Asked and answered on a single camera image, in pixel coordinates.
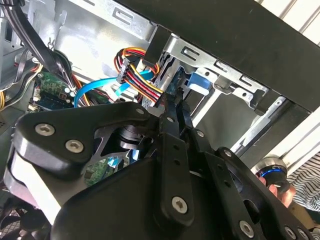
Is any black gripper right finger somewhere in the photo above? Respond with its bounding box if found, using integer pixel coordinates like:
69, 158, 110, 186
174, 88, 320, 240

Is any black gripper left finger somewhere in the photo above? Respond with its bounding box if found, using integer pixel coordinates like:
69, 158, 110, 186
3, 92, 196, 226

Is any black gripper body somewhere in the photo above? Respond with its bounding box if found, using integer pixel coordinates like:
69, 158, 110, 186
49, 157, 237, 240

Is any round black blue-ringed tool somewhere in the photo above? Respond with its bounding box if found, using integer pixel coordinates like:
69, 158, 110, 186
251, 154, 289, 193

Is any multicoloured power wire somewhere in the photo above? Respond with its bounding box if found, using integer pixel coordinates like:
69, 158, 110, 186
114, 47, 166, 101

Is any hard disk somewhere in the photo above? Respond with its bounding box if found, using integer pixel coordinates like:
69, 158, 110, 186
149, 49, 211, 103

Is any person's hand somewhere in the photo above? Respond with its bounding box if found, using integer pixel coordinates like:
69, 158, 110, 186
259, 174, 297, 208

